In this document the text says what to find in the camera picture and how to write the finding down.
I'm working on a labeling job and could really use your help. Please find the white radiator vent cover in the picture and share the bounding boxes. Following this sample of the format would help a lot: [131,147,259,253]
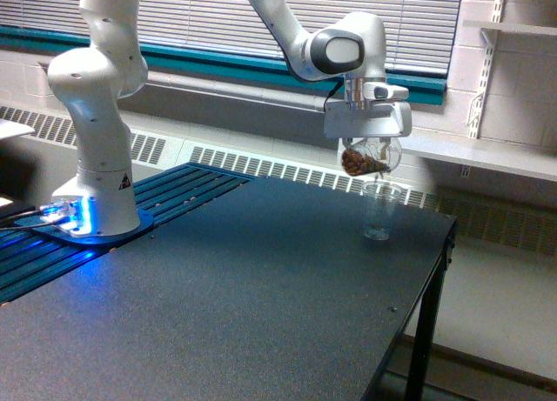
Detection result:
[1,105,556,256]

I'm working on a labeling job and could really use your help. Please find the clear cup with brown nuts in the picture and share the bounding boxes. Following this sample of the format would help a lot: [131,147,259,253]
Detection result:
[340,137,402,177]

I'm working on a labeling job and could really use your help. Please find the empty clear plastic cup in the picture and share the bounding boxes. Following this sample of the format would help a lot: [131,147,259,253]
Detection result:
[362,179,403,241]

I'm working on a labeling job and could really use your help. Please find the upper white wall shelf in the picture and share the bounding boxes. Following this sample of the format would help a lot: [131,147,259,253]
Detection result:
[462,20,557,39]

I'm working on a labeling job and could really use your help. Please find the lower white wall shelf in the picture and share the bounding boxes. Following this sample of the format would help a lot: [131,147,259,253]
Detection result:
[400,129,556,182]

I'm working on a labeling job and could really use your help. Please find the white shelf bracket rail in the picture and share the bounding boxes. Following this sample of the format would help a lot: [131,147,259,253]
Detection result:
[467,0,509,139]

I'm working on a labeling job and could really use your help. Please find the black table leg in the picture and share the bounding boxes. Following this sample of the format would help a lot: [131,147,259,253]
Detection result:
[404,222,458,400]

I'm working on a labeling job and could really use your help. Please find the black cables at robot base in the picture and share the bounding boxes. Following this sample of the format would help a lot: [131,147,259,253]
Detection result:
[0,204,49,232]

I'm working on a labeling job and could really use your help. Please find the blue slotted mounting plate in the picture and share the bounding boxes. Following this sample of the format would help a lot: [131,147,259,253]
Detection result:
[1,164,254,303]

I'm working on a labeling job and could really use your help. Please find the white object at left edge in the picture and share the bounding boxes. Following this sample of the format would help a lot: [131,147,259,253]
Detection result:
[0,119,35,140]

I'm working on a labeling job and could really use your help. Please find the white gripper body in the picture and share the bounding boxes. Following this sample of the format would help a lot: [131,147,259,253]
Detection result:
[324,81,413,138]

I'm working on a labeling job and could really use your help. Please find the white window blinds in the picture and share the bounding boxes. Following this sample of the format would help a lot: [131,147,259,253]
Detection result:
[1,0,460,74]

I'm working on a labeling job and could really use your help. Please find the white wall shelf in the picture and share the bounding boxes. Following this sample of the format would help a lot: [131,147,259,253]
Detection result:
[400,129,556,182]
[462,20,557,39]

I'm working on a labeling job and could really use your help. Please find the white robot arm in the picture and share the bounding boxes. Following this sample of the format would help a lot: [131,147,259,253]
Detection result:
[40,0,413,245]

